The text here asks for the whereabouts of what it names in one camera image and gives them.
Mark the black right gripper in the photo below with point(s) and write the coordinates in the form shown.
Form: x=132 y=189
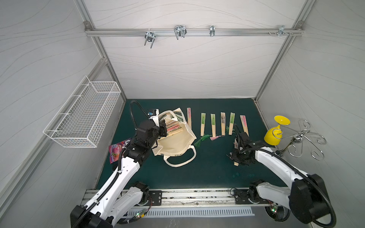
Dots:
x=236 y=149

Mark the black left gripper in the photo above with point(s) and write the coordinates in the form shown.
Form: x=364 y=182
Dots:
x=162 y=128

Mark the cream canvas tote bag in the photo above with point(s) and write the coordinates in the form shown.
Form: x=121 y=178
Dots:
x=177 y=144

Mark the bamboo folding fan green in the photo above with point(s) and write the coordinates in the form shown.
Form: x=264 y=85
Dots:
x=231 y=123
x=213 y=124

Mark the bamboo folding fan pink tassel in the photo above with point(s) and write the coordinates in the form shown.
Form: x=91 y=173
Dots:
x=222 y=122

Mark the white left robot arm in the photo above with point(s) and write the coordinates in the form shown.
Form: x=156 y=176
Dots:
x=130 y=160

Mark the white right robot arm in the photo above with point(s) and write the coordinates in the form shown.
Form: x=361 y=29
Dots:
x=305 y=195

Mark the yellow plastic wine glass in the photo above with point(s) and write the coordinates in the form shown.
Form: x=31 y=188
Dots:
x=274 y=135

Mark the pink snack packet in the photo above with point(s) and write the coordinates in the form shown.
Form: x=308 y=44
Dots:
x=116 y=149

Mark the metal double hook left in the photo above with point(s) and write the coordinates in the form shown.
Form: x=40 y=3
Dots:
x=150 y=38

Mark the metal double hook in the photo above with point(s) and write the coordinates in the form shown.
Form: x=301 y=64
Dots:
x=180 y=31
x=150 y=38

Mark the metal double hook middle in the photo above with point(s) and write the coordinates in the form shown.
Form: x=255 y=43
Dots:
x=180 y=31

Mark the small metal hook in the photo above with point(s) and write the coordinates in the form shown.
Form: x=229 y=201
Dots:
x=212 y=30

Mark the metal hook right end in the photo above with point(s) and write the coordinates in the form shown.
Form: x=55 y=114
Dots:
x=281 y=32

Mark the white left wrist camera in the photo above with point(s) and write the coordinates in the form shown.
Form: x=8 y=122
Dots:
x=153 y=115

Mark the chrome wire glass rack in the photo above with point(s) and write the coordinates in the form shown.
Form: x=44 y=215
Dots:
x=295 y=147

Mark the white wire basket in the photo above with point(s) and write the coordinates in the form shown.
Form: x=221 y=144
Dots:
x=81 y=120

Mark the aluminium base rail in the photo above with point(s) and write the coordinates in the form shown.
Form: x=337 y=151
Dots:
x=196 y=197

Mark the aluminium crossbar rail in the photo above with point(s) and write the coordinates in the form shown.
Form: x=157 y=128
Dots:
x=191 y=32

